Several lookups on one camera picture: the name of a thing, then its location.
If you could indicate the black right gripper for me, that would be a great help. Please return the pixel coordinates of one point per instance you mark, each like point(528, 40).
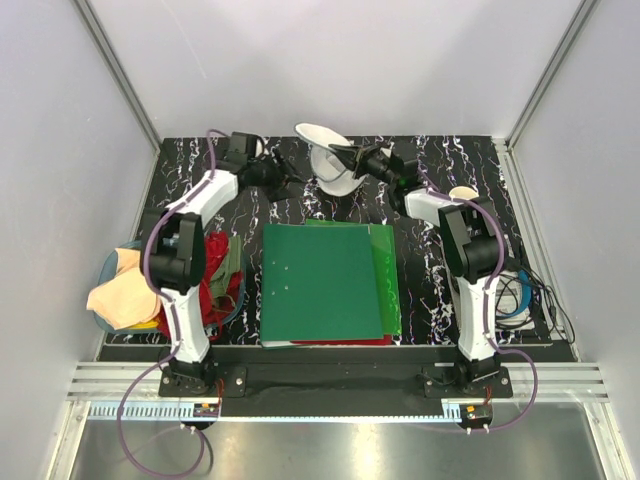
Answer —
point(353, 159)

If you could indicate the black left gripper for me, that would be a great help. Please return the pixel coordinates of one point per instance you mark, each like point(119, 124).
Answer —
point(284, 167)

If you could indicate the beige bra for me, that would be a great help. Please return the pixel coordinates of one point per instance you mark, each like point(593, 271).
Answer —
point(125, 301)

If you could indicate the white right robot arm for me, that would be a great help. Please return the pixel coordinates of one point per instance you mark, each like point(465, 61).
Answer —
point(474, 255)

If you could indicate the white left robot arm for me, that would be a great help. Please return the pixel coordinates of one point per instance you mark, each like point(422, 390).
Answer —
point(173, 254)

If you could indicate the light green plastic folder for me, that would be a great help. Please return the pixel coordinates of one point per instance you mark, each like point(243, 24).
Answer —
point(353, 293)

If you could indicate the olive green garment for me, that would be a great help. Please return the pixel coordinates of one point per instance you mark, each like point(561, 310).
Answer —
point(227, 261)

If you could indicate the paper cup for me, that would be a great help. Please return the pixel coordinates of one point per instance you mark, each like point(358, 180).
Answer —
point(463, 193)

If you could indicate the red garment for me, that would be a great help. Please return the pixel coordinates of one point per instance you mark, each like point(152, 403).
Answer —
point(216, 313)

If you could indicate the red folder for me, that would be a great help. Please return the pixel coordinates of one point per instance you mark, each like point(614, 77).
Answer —
point(383, 341)

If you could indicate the blue plastic basket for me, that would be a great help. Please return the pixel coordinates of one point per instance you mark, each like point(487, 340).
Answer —
point(163, 327)

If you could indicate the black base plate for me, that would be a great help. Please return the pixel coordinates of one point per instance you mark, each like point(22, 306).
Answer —
point(436, 372)

